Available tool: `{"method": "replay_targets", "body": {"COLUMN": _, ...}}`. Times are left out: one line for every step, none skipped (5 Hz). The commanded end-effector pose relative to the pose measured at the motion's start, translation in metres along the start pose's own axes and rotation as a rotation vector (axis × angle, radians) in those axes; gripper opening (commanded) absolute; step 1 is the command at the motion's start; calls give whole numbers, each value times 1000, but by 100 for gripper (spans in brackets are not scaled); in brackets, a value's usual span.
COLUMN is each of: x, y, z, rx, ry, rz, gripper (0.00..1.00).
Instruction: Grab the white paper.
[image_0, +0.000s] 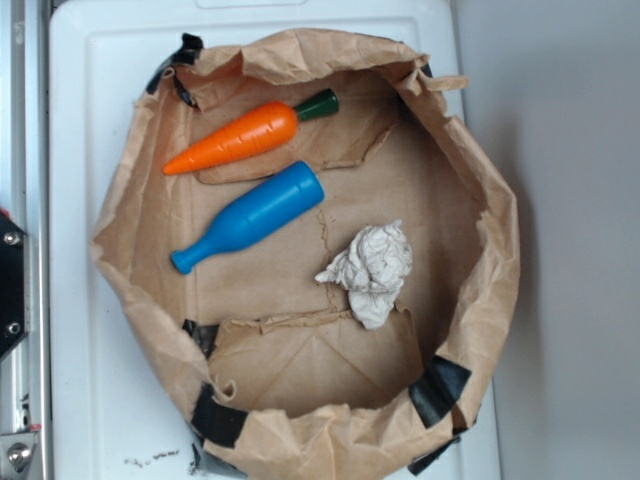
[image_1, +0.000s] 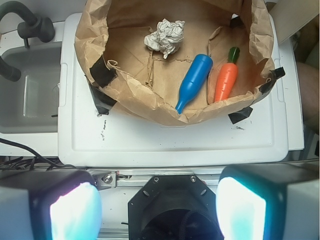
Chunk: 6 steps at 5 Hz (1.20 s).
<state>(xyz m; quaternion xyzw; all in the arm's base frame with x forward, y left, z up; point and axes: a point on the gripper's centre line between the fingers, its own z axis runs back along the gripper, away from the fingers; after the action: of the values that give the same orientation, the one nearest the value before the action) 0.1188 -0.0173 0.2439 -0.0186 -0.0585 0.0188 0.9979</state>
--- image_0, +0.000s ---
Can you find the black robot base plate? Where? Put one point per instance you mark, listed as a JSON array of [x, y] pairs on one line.
[[14, 284]]

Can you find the orange toy carrot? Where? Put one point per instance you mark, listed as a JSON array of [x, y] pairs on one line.
[[259, 130]]

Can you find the crumpled white paper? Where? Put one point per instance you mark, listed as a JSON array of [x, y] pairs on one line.
[[372, 269]]

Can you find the brown paper bag basin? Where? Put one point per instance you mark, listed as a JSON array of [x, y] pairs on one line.
[[269, 367]]

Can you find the blue toy bottle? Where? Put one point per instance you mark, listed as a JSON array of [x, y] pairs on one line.
[[255, 215]]

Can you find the metal frame rail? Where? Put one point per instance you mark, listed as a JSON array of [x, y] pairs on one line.
[[26, 425]]

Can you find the white plastic tray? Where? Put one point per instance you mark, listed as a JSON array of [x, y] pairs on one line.
[[111, 417]]

